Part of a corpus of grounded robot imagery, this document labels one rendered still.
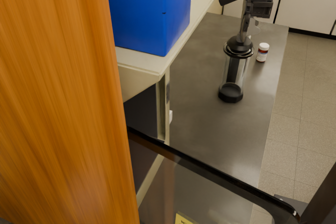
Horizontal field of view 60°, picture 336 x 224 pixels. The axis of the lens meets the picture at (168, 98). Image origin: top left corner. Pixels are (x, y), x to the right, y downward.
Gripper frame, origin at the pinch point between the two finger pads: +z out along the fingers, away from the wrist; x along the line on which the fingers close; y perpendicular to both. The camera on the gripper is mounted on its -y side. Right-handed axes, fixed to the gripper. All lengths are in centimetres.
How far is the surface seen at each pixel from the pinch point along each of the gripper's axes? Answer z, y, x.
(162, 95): 4.0, -23.4, -29.7
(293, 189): 121, 55, 20
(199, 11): -30, -14, -46
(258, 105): 27.3, 10.7, -4.6
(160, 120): 14.0, -24.1, -30.3
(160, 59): -30, -19, -61
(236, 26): 27, 5, 59
